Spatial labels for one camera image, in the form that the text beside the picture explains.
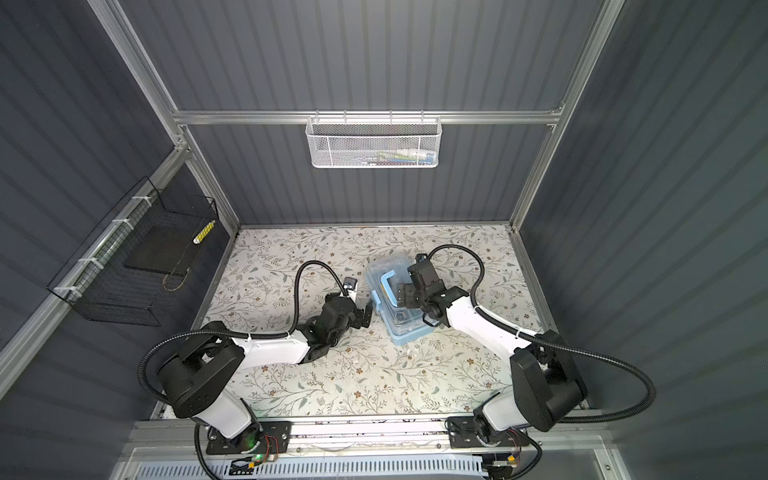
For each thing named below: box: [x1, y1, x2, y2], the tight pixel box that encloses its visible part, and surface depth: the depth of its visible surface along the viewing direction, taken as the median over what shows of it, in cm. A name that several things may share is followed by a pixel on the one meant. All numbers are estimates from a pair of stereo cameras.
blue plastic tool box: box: [366, 252, 437, 345], surface depth 88 cm
